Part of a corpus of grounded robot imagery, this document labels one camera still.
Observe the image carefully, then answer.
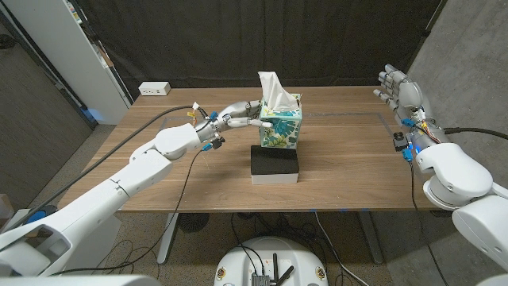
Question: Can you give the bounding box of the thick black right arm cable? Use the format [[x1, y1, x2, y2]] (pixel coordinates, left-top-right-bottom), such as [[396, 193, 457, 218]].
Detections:
[[443, 126, 508, 141]]

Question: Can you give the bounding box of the white table leg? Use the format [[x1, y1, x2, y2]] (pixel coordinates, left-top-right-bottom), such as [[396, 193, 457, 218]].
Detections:
[[156, 212, 179, 266]]

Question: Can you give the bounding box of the black backdrop curtain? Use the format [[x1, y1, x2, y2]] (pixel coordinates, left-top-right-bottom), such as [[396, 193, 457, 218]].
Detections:
[[77, 0, 444, 100]]

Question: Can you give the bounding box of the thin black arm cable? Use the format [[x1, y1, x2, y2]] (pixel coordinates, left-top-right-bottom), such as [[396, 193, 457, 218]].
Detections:
[[49, 149, 207, 276], [408, 160, 449, 286]]

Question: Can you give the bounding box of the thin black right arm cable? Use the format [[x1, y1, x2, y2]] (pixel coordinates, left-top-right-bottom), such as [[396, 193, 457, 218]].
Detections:
[[408, 160, 449, 286]]

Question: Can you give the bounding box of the black antenna device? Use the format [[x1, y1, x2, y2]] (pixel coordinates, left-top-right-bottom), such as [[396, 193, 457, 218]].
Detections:
[[251, 253, 295, 286]]

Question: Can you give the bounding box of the white cabinet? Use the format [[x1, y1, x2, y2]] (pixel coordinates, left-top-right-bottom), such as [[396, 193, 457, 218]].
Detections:
[[2, 0, 134, 126]]

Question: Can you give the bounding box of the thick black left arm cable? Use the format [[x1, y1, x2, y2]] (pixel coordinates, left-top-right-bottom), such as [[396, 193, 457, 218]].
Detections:
[[0, 105, 195, 235]]

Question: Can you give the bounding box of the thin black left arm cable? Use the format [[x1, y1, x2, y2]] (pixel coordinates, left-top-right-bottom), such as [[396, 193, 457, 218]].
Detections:
[[49, 149, 207, 276]]

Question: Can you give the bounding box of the black and white box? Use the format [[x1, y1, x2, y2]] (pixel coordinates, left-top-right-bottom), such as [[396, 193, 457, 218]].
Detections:
[[250, 145, 300, 185]]

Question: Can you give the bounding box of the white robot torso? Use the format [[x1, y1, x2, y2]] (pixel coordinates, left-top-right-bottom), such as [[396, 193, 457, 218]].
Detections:
[[0, 273, 162, 286]]

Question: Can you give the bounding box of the white floor cable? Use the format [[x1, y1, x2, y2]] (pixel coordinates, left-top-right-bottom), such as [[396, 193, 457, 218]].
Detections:
[[314, 211, 370, 286]]

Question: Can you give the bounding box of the grey table leg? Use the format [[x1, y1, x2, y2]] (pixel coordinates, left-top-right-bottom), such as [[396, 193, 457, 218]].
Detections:
[[356, 211, 385, 265]]

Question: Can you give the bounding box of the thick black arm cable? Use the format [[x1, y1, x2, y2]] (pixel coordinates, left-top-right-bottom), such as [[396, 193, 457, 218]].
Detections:
[[0, 105, 195, 235], [443, 126, 508, 141]]

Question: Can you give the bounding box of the white tissue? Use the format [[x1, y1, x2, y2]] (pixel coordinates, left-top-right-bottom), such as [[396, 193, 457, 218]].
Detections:
[[257, 71, 299, 112]]

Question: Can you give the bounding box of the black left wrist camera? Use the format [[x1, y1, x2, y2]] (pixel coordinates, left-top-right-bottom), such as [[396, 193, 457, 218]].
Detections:
[[202, 137, 226, 153]]

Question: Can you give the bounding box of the blue and black foot pedal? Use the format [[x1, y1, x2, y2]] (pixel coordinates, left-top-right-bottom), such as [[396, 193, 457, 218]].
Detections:
[[27, 205, 59, 224]]

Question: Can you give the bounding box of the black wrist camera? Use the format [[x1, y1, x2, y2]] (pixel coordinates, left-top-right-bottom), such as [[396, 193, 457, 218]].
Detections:
[[392, 131, 414, 162], [202, 137, 226, 153]]

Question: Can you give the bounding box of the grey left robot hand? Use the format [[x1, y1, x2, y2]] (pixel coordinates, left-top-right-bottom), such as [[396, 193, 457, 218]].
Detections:
[[194, 100, 274, 143]]

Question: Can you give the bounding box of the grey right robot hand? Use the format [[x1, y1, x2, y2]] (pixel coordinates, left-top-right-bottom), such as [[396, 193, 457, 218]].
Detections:
[[372, 64, 449, 152]]

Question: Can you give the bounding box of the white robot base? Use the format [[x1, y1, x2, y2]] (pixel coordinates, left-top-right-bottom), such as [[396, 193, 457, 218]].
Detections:
[[213, 236, 329, 286]]

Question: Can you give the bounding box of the black round fan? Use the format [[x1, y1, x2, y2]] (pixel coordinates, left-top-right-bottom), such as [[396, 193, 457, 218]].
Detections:
[[177, 212, 210, 234]]

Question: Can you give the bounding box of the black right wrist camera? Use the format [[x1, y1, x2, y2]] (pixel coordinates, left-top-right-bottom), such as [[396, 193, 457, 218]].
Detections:
[[392, 131, 414, 162]]

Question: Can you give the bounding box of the white power strip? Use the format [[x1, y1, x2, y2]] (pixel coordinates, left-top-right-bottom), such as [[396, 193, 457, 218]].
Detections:
[[137, 81, 172, 97]]

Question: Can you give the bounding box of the black floor cable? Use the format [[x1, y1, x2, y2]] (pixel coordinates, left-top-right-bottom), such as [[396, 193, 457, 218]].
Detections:
[[229, 212, 265, 275]]

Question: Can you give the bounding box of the teal floral tissue box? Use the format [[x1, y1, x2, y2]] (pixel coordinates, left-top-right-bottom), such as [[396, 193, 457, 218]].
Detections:
[[259, 93, 303, 150]]

